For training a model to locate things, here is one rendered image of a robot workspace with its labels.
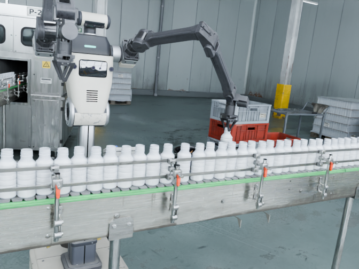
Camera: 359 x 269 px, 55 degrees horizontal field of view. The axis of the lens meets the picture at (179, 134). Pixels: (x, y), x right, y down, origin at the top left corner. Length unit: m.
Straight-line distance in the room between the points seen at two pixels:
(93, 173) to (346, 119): 7.56
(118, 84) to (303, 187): 9.41
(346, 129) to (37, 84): 6.41
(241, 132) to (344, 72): 9.80
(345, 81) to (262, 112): 9.43
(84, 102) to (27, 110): 3.22
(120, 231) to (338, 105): 7.60
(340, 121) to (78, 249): 7.25
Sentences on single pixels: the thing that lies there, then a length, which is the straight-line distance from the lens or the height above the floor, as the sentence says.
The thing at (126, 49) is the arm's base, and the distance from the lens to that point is 1.94.
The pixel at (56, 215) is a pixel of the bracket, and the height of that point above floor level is 0.96.
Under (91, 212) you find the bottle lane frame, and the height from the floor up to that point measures 0.93.
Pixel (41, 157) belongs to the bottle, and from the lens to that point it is 1.28.
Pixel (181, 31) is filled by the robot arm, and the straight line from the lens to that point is 1.73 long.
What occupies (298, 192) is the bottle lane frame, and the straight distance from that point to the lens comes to 1.93.
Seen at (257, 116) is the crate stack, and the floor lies 0.97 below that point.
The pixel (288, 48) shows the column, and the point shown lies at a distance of 11.62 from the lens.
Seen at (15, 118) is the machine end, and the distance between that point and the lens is 5.10.
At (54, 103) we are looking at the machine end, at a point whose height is 0.79.
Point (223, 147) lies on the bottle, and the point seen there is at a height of 1.15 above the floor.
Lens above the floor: 1.50
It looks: 12 degrees down
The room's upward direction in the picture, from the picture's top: 6 degrees clockwise
